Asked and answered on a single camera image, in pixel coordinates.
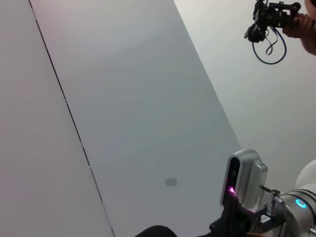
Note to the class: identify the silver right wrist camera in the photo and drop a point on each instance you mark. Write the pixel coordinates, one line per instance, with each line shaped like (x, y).
(249, 172)

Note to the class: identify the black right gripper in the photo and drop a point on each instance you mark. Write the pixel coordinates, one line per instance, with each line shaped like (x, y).
(234, 222)

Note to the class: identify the camera operator hand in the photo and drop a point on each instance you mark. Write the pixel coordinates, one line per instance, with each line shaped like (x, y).
(300, 26)

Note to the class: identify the black handheld camera rig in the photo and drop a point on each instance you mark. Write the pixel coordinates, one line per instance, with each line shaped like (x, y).
(269, 17)

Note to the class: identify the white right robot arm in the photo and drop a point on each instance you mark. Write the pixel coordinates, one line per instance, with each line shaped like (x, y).
(296, 217)

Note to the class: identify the camera operator bare forearm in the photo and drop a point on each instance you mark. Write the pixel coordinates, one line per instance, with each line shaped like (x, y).
(311, 45)

